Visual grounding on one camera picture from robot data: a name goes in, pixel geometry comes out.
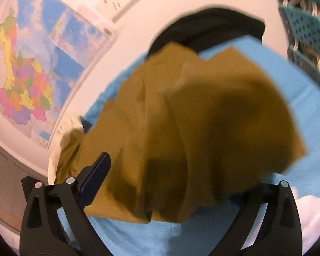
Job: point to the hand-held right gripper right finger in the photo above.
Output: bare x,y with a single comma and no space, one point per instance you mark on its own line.
245,218

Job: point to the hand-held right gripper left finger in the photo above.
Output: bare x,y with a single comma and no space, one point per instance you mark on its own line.
93,184

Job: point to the olive green shirt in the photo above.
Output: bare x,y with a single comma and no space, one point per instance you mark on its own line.
202,112

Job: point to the cream cloth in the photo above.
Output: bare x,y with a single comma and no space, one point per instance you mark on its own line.
69,126

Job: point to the blue bed sheet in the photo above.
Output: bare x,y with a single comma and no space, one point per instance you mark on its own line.
296,90

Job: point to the black cloth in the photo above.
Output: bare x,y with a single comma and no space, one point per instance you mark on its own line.
208,26

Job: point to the colourful wall map poster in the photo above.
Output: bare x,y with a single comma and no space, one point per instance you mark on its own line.
29,72

